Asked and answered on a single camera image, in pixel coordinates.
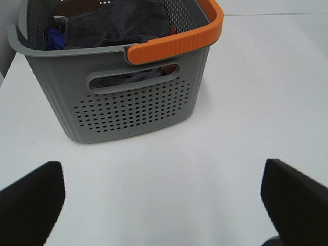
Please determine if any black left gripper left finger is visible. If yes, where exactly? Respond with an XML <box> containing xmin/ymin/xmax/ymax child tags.
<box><xmin>1</xmin><ymin>161</ymin><xmax>66</xmax><ymax>245</ymax></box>

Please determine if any grey perforated laundry basket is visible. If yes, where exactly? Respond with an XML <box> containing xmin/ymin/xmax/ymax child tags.
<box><xmin>8</xmin><ymin>1</ymin><xmax>224</xmax><ymax>144</ymax></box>

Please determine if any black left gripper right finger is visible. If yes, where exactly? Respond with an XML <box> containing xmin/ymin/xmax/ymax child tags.
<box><xmin>260</xmin><ymin>159</ymin><xmax>327</xmax><ymax>245</ymax></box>

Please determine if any blue cloth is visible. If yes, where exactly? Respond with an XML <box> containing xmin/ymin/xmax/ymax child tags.
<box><xmin>46</xmin><ymin>26</ymin><xmax>66</xmax><ymax>51</ymax></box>

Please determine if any dark grey towel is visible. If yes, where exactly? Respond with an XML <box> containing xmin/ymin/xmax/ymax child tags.
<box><xmin>51</xmin><ymin>1</ymin><xmax>174</xmax><ymax>49</ymax></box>

